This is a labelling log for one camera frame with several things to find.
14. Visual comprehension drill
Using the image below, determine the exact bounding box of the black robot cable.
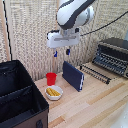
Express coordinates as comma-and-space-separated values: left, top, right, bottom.
79, 11, 128, 37

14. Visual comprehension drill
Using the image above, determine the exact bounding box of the dark blue book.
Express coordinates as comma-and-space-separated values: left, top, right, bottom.
61, 60, 85, 93

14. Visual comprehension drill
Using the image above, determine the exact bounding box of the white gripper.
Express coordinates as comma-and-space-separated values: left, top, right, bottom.
46, 28, 81, 58

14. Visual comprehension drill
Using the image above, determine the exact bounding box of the white bowl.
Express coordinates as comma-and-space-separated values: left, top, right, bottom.
44, 85, 64, 101

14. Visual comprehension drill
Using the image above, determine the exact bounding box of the yellow corn food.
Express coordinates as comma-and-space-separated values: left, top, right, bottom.
46, 87, 62, 98

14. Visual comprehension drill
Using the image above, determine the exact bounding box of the black wire oven tray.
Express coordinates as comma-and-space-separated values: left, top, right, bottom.
92, 53, 128, 73

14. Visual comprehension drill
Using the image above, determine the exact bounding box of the black fabric storage box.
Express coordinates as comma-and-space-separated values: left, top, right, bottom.
0, 59, 50, 128

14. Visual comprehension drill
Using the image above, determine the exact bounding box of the black silver toaster oven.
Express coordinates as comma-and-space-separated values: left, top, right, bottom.
92, 37, 128, 80

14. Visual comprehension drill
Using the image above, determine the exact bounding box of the black dish rack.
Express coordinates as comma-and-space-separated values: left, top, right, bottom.
79, 63, 112, 85

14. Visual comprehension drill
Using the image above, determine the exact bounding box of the beige woven folding screen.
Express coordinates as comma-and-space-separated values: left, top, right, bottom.
0, 0, 128, 83

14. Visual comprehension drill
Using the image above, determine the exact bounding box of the thin black vertical pole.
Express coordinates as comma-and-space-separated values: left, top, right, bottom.
2, 0, 13, 62

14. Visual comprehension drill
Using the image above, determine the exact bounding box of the red plastic cup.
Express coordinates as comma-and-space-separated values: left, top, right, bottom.
45, 72, 58, 87

